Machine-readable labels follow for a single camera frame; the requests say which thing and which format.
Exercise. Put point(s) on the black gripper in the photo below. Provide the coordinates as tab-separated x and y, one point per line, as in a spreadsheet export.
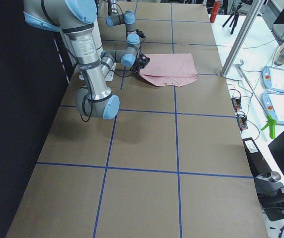
137	66

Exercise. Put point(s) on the pink Snoopy t-shirt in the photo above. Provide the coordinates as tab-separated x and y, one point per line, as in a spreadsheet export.
170	70

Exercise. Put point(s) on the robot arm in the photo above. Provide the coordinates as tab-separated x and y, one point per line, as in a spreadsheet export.
116	17
75	18

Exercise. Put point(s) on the metal grabber rod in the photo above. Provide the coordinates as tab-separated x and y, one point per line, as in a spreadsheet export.
242	73

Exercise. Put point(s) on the red cylinder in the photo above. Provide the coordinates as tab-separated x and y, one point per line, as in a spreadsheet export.
214	11

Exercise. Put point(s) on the black tripod legs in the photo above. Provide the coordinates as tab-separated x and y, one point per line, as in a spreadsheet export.
233	18

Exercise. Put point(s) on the lower orange connector board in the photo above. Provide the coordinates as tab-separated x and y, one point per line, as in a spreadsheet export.
242	122

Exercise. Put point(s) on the upper blue teach pendant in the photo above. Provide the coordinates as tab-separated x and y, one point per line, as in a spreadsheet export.
273	78

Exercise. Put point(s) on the blue teach pendant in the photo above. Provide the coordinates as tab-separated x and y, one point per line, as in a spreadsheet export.
273	78
274	104

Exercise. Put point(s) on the lower blue teach pendant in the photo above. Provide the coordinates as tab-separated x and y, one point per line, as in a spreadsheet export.
274	104

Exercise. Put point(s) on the black desk clamp stand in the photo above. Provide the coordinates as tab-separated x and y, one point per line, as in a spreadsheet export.
270	193

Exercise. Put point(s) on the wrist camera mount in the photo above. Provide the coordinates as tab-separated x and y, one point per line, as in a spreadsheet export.
140	33
143	61

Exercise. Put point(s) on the aluminium frame post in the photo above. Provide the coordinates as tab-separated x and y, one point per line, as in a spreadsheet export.
249	20

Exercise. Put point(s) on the green plastic grabber handle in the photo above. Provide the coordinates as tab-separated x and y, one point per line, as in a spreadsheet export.
271	125

